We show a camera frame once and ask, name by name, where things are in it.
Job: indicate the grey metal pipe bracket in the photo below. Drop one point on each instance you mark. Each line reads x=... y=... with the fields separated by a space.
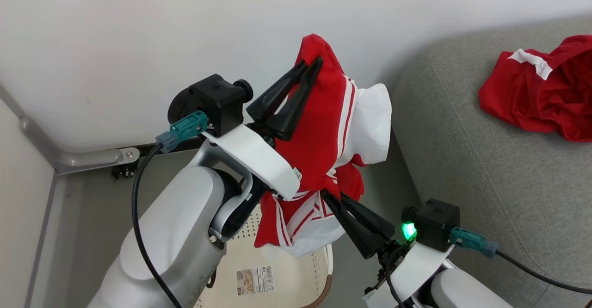
x=78 y=159

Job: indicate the beige perforated laundry basket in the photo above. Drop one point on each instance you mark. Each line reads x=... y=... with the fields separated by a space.
x=286 y=275

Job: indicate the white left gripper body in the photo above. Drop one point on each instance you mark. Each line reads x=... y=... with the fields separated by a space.
x=256 y=160

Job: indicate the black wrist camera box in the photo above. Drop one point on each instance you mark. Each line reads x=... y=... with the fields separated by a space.
x=434 y=227
x=217 y=102

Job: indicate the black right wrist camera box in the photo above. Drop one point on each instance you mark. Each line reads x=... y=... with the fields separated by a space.
x=434 y=227

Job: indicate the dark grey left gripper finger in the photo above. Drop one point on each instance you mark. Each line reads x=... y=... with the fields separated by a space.
x=296 y=107
x=275 y=95

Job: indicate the red jersey with white sleeves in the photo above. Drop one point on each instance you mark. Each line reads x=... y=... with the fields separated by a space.
x=319 y=141

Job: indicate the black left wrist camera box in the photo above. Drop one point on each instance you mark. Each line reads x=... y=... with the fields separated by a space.
x=217 y=102

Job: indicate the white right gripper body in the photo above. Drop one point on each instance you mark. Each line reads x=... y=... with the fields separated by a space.
x=416 y=271

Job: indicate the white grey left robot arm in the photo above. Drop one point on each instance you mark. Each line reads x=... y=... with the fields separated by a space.
x=171 y=234

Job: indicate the red garment with white stripe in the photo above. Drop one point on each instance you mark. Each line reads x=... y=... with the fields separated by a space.
x=545 y=95

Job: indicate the white barcode label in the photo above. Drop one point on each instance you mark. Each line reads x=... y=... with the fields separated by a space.
x=255 y=280

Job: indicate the grey fabric sofa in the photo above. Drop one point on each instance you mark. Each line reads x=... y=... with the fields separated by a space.
x=499 y=183

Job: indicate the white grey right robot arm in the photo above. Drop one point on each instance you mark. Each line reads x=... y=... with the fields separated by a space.
x=467 y=292

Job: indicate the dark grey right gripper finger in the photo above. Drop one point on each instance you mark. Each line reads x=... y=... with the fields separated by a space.
x=354 y=229
x=372 y=218

